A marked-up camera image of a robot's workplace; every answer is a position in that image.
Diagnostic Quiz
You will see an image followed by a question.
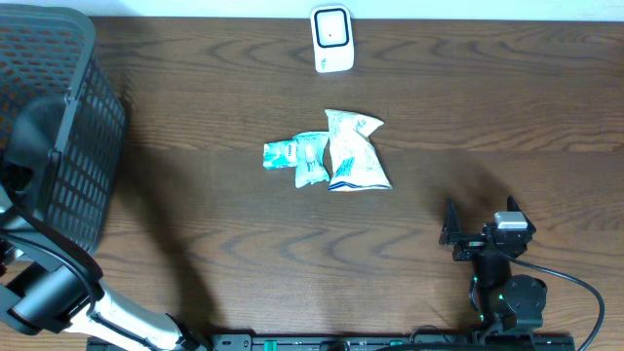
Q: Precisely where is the white yellow chip bag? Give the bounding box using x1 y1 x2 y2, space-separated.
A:
325 109 392 192

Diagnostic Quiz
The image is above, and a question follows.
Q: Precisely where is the teal white snack packet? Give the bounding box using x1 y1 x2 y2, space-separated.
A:
293 132 330 188

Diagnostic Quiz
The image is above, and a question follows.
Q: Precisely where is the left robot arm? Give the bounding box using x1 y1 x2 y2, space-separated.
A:
1 190 213 350

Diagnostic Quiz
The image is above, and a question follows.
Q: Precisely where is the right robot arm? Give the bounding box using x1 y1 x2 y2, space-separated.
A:
439 197 547 344

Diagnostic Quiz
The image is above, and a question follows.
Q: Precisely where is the white barcode scanner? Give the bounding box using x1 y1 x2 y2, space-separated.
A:
310 5 355 73

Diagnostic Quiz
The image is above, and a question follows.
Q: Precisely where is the dark grey plastic basket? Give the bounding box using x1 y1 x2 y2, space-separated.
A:
1 4 129 254

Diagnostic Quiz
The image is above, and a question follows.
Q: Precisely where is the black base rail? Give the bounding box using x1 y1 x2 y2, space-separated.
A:
86 333 576 351

